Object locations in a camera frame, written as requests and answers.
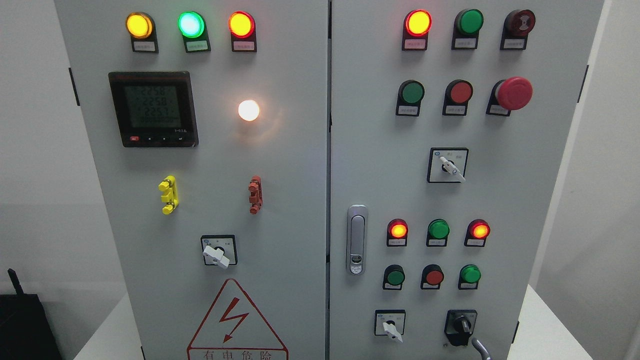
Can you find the black rotary knob switch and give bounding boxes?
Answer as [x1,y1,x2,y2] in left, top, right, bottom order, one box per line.
[444,309,478,347]

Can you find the red terminal connector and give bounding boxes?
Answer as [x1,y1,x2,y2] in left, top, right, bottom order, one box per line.
[247,175,263,215]

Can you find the red lit lamp lower left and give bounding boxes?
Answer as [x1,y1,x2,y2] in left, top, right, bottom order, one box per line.
[386,218,409,248]

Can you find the white lit indicator lamp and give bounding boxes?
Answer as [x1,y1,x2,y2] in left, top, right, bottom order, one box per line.
[237,99,261,122]

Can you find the green push button lower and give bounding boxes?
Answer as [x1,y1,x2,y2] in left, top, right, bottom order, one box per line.
[382,264,406,291]

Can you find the green push button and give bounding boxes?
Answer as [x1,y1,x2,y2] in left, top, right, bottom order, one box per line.
[382,264,406,291]
[395,79,425,117]

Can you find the green push button upper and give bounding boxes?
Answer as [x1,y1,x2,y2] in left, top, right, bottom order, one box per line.
[395,79,425,117]

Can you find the grey left cabinet door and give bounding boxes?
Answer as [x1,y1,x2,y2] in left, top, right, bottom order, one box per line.
[55,0,329,360]

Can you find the grey cabinet door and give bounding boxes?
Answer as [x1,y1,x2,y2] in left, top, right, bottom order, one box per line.
[55,0,329,360]
[328,0,604,360]

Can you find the green lamp lower middle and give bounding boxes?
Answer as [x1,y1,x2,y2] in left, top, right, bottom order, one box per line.
[426,218,450,248]

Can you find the grey right cabinet door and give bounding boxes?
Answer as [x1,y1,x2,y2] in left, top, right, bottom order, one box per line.
[328,0,604,360]

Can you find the red push button lower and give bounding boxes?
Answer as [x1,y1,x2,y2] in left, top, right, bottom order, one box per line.
[420,264,444,290]

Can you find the red push button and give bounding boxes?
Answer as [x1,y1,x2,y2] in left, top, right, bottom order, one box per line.
[420,264,444,290]
[442,79,473,116]

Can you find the yellow terminal connector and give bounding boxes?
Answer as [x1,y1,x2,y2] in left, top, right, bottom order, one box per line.
[158,175,179,215]

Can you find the red push button upper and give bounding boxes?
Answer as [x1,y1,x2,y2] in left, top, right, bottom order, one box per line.
[442,79,473,116]

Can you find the red lamp lower right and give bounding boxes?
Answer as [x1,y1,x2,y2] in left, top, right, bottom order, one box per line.
[464,219,490,248]

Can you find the red lightning warning sticker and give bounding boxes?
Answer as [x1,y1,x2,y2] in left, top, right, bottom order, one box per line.
[186,278,290,360]

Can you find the red lit indicator lamp left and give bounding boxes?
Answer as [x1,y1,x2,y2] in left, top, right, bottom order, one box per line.
[228,11,258,53]

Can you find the green lamp bottom right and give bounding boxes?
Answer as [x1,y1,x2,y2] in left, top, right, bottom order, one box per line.
[457,264,482,290]

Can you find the black digital power meter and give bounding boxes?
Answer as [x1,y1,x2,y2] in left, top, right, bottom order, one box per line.
[109,71,199,148]

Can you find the red lit lamp right door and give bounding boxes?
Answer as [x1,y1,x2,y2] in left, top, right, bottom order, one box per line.
[401,9,432,51]

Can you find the green lit indicator lamp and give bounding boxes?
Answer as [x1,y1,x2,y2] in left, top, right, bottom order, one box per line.
[177,11,211,53]

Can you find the red emergency stop mushroom button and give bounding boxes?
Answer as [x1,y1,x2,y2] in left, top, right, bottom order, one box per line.
[486,76,534,117]

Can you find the green lamp top right door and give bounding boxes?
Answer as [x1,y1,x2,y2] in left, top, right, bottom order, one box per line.
[451,8,484,50]

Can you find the yellow indicator lamp top left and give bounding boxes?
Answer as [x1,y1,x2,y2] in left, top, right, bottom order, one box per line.
[125,12,159,53]

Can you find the red black buzzer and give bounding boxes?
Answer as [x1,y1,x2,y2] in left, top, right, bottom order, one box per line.
[500,9,537,51]

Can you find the black device with antenna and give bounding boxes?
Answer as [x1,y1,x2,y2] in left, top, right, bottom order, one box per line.
[0,268,62,360]

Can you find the silver door lock handle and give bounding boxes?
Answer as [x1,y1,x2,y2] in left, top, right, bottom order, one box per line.
[346,204,369,275]

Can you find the white selector switch left door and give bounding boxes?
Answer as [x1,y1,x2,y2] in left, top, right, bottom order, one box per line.
[199,234,238,269]

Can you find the white selector switch upper right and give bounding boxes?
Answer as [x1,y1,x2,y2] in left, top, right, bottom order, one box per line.
[427,147,469,183]

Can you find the white selector switch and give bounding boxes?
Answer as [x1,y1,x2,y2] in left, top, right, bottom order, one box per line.
[427,147,469,183]
[374,309,406,344]

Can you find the white selector switch bottom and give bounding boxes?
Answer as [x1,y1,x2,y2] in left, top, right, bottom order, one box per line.
[374,309,406,344]

